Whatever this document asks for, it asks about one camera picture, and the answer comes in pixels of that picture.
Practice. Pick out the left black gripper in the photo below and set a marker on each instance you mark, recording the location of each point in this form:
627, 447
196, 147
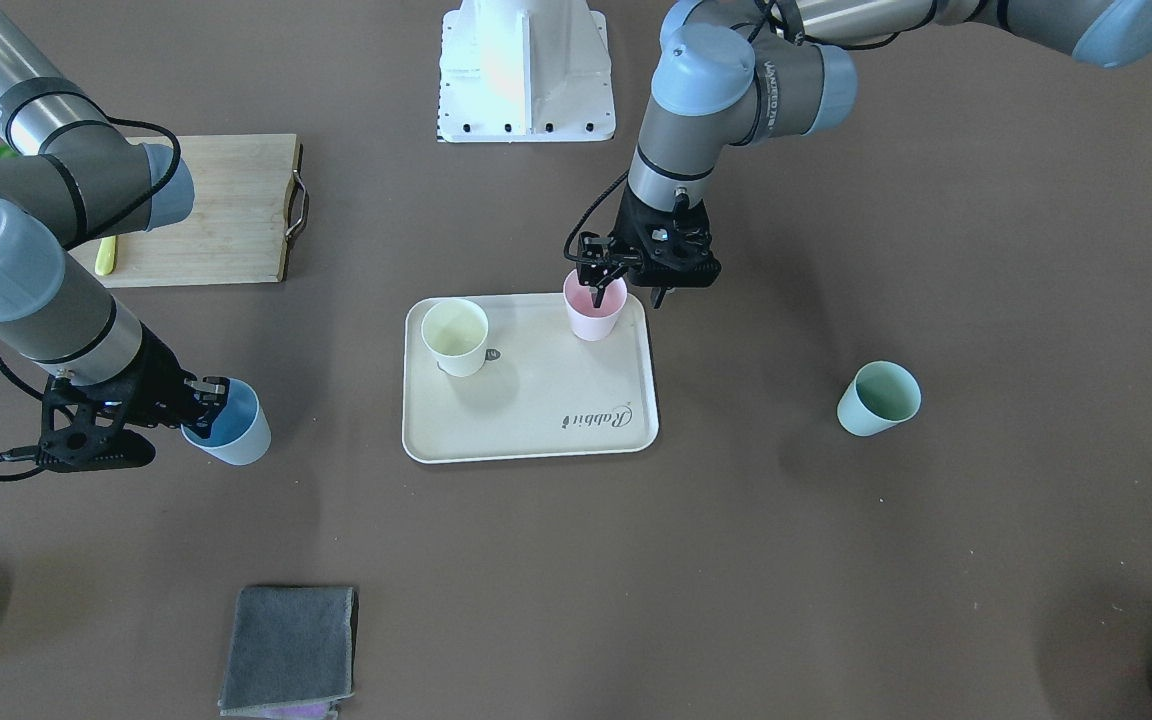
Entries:
600, 262

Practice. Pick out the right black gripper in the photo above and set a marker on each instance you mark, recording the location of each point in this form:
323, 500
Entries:
158, 383

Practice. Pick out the blue cup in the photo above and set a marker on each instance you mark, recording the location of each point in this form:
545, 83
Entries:
240, 433

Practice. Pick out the pink cup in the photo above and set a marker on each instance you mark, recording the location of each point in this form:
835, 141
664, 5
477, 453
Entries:
588, 322

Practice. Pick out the cream yellow cup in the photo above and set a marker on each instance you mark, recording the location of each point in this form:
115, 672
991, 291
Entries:
455, 332

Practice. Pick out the green cup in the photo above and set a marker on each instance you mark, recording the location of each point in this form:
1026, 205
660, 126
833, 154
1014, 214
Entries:
880, 396

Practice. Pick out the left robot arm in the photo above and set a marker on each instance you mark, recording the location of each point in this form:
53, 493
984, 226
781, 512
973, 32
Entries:
739, 73

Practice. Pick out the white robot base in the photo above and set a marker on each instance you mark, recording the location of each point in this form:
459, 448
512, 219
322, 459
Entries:
525, 71

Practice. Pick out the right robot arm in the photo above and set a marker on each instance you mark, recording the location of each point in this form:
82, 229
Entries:
74, 178

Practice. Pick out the cream rabbit tray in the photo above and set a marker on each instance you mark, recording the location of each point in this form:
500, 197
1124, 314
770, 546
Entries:
547, 393

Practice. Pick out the yellow plastic knife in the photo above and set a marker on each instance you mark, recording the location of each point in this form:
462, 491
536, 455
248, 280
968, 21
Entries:
105, 259

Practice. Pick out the wooden cutting board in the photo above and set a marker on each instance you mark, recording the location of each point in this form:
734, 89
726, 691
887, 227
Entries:
237, 231

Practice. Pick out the grey folded cloth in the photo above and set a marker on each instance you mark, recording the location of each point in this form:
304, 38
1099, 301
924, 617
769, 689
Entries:
291, 652

